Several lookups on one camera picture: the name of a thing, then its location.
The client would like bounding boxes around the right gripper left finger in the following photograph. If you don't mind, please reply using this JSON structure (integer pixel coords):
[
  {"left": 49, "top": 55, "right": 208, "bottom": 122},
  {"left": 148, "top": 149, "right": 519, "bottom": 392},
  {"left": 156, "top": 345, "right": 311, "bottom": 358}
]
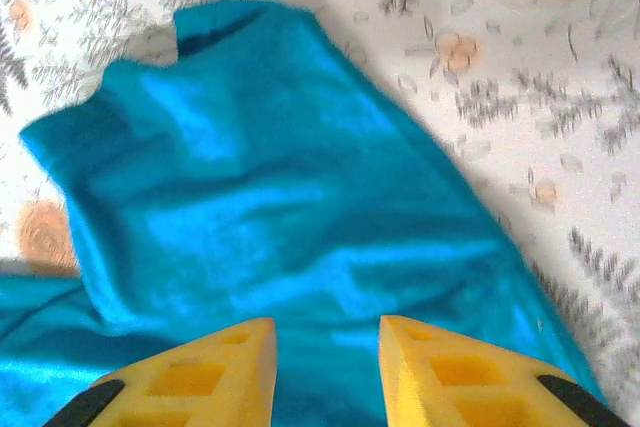
[{"left": 44, "top": 317, "right": 278, "bottom": 427}]

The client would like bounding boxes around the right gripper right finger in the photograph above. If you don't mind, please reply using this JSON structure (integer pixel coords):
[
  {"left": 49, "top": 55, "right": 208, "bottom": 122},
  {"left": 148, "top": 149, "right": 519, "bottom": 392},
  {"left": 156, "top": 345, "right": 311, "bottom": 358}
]
[{"left": 378, "top": 315, "right": 631, "bottom": 427}]

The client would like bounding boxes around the blue t-shirt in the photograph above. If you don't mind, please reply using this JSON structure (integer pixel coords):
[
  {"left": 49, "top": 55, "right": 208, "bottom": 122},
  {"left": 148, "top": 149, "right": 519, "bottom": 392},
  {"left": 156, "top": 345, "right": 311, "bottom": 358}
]
[{"left": 0, "top": 0, "right": 609, "bottom": 427}]

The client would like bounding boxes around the floral tablecloth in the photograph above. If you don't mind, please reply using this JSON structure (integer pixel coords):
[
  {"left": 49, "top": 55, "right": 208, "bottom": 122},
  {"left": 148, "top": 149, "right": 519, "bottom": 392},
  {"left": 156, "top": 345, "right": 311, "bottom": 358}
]
[{"left": 0, "top": 0, "right": 640, "bottom": 427}]

